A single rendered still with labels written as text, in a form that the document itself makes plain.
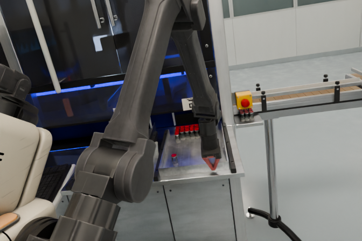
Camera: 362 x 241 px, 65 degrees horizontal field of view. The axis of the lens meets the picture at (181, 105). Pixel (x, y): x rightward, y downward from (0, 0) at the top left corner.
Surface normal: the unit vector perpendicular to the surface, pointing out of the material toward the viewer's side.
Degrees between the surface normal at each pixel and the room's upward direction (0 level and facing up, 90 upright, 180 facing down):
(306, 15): 90
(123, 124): 47
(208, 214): 90
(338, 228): 0
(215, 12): 90
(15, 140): 90
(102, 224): 75
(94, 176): 38
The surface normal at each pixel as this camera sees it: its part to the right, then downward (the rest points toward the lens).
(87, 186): -0.26, -0.51
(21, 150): 0.89, 0.01
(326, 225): -0.16, -0.93
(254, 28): -0.05, 0.35
